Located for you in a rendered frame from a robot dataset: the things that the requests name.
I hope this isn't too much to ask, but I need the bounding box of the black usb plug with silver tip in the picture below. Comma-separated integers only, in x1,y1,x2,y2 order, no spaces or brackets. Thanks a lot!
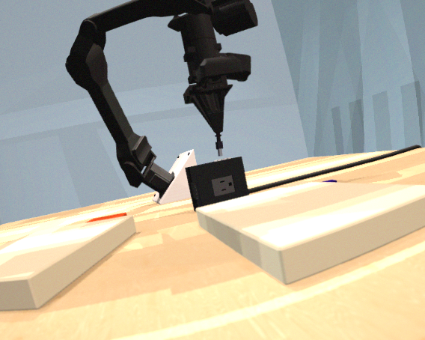
215,133,223,157

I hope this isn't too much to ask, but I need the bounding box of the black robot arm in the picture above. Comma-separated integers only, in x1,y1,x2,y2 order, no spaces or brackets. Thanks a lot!
65,0,258,198

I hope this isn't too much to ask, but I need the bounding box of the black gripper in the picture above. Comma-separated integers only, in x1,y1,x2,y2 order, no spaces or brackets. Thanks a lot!
183,38,244,133

